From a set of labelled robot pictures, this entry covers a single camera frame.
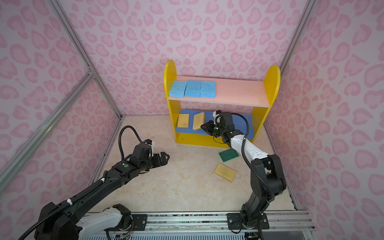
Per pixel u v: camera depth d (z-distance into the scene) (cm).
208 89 75
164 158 75
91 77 89
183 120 96
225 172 89
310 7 69
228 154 98
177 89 75
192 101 73
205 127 85
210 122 78
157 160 72
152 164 70
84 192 46
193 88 75
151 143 76
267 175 46
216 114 82
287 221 74
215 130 77
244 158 48
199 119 89
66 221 39
